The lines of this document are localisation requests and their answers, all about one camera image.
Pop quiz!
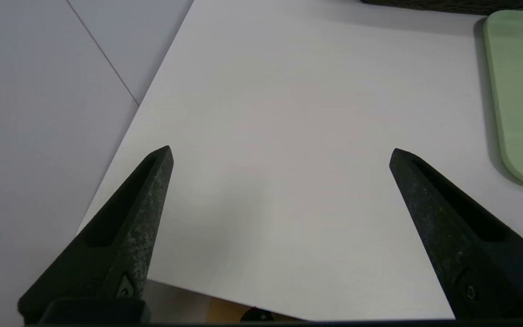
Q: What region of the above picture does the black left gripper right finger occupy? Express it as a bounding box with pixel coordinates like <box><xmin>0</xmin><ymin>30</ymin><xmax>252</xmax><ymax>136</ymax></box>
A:
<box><xmin>389</xmin><ymin>148</ymin><xmax>523</xmax><ymax>320</ymax></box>

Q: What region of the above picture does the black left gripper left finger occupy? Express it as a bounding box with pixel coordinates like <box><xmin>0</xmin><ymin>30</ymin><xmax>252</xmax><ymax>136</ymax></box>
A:
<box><xmin>18</xmin><ymin>145</ymin><xmax>174</xmax><ymax>324</ymax></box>

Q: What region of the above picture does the dark brown wicker basket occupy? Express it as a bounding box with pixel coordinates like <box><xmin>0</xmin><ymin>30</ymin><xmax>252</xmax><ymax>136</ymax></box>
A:
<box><xmin>360</xmin><ymin>0</ymin><xmax>523</xmax><ymax>16</ymax></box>

